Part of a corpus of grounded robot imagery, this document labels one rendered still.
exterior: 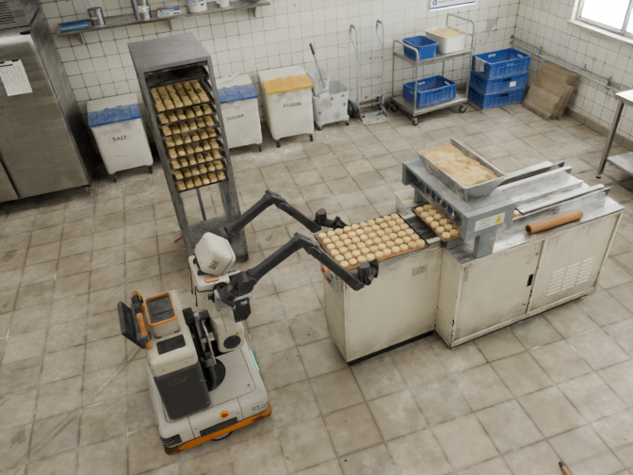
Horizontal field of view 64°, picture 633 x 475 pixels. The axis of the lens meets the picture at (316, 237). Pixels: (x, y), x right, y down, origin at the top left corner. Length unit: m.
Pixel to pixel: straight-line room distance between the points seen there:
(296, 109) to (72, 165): 2.50
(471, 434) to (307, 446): 0.99
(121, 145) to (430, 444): 4.40
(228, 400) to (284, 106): 3.77
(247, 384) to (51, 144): 3.48
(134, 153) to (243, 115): 1.28
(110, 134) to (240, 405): 3.66
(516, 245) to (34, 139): 4.54
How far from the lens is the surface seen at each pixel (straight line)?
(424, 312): 3.59
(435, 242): 3.23
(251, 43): 6.48
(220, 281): 2.74
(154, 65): 3.63
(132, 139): 6.03
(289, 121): 6.18
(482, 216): 3.02
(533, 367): 3.83
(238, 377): 3.33
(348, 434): 3.36
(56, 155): 5.86
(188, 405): 3.15
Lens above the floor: 2.87
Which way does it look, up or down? 37 degrees down
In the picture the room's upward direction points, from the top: 5 degrees counter-clockwise
